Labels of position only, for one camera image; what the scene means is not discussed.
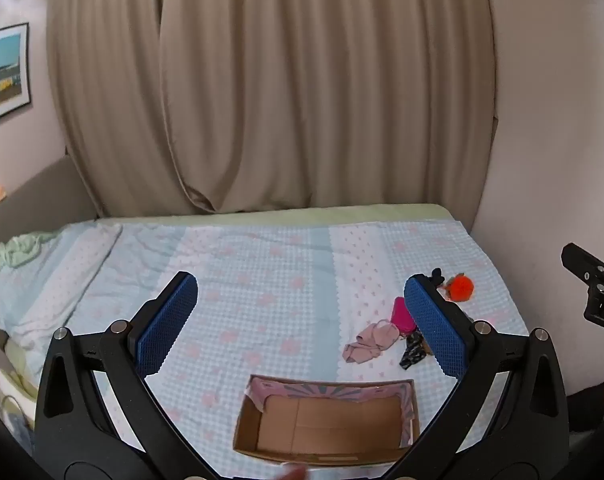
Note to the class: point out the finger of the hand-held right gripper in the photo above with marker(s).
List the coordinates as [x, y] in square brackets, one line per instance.
[584, 262]

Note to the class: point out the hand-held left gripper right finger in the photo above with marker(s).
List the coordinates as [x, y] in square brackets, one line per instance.
[437, 330]

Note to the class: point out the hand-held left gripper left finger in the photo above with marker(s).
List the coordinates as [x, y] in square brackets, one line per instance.
[166, 330]

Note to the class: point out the orange plush ball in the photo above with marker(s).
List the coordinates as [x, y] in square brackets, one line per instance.
[459, 288]

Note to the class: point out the cardboard box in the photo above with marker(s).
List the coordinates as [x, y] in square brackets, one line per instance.
[327, 425]

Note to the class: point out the magenta soft item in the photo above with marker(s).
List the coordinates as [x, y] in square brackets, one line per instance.
[401, 315]

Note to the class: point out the black patterned cloth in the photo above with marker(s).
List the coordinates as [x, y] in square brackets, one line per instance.
[413, 352]

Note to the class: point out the pink cloth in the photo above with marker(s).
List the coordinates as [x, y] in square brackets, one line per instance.
[372, 342]

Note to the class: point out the dark cloth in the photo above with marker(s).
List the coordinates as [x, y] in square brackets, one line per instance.
[587, 407]

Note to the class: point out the bed with patterned sheet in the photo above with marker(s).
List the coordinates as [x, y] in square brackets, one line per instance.
[262, 285]

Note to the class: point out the green crumpled cloth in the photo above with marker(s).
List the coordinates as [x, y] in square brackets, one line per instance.
[21, 250]

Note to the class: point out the beige curtain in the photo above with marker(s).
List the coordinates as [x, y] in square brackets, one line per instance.
[332, 85]
[106, 85]

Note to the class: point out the framed wall poster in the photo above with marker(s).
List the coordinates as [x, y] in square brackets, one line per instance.
[1, 75]

